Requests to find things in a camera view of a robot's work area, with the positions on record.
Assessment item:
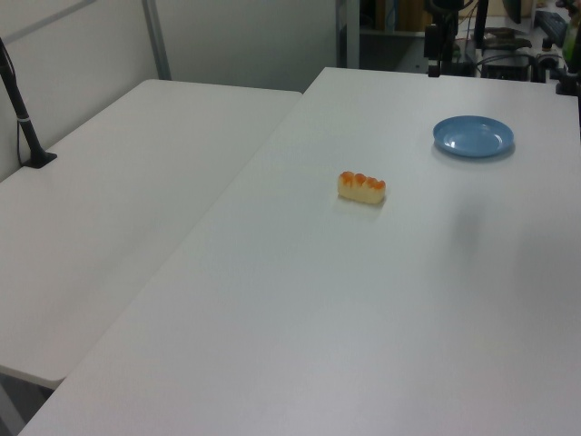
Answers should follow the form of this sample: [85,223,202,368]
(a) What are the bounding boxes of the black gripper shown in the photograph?
[424,0,473,78]

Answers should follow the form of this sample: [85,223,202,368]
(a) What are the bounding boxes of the orange topped bread loaf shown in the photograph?
[337,170,389,205]

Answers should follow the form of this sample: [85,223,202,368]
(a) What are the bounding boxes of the blue round plate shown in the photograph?
[431,115,516,159]

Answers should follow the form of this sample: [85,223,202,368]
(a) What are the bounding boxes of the black upright pole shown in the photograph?
[473,0,490,52]

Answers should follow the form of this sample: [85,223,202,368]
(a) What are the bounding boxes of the black equipment box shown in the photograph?
[479,54,533,83]

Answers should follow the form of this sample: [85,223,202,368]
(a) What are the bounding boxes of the black computer keyboard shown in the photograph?
[533,10,569,43]

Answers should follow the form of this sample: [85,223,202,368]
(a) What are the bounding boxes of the green bottle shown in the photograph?
[561,12,581,74]

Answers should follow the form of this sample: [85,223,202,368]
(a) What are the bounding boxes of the black table corner clamp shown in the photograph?
[554,67,581,97]

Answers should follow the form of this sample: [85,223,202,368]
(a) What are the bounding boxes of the white side table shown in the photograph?
[0,79,304,391]

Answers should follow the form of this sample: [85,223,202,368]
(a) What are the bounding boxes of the grey metal cabinet frame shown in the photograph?
[334,0,362,70]

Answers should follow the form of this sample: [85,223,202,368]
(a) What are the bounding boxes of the grey metal frame post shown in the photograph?
[142,0,172,82]

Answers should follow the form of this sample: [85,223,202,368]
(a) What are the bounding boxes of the black camera stand pole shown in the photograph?
[0,37,58,170]

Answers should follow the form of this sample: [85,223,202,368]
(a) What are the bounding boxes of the thin black stand cable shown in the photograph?
[15,118,29,167]

